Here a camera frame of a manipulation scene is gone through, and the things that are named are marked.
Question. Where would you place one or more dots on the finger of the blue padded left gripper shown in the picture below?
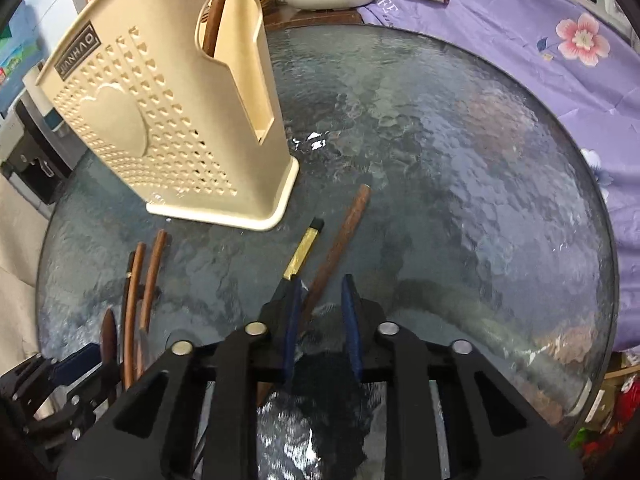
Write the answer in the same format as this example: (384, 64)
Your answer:
(76, 365)

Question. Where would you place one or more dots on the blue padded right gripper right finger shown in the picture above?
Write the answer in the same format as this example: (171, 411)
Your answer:
(361, 318)

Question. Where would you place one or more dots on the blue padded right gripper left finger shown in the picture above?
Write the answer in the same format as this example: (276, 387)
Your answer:
(281, 316)

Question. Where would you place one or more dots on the cream plastic utensil holder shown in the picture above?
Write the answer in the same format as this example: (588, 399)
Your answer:
(195, 137)

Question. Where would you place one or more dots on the black gold-banded chopstick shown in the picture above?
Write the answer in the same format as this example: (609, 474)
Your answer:
(302, 251)

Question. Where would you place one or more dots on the purple floral cloth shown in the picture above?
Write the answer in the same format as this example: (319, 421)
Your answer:
(582, 71)

